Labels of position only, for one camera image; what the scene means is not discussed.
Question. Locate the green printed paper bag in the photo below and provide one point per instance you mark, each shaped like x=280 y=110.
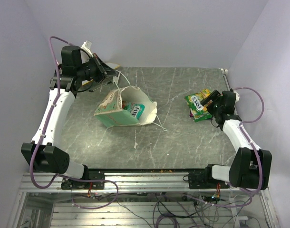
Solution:
x=111 y=114

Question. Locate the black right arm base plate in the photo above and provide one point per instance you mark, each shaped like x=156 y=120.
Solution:
x=200 y=180

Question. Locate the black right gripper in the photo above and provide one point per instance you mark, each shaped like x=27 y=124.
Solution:
x=214 y=95

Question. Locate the aluminium rail at table edge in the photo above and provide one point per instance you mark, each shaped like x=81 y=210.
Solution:
x=225 y=74

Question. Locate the teal Fox's snack packet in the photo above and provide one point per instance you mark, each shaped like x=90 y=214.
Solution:
x=134 y=109

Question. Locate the yellow-edged board on stand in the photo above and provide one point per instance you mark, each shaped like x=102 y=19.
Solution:
x=111 y=77

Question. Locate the aluminium front frame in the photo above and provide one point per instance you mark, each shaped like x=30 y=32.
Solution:
x=131 y=182

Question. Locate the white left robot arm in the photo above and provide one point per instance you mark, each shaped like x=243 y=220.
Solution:
x=43 y=152

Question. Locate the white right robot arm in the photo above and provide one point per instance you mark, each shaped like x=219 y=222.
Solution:
x=251 y=166

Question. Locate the yellow green snack packet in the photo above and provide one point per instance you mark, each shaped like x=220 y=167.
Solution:
x=205 y=93

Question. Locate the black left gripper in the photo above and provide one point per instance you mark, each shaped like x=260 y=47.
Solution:
x=104 y=70

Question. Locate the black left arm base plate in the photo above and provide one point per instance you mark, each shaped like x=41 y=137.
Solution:
x=90 y=180

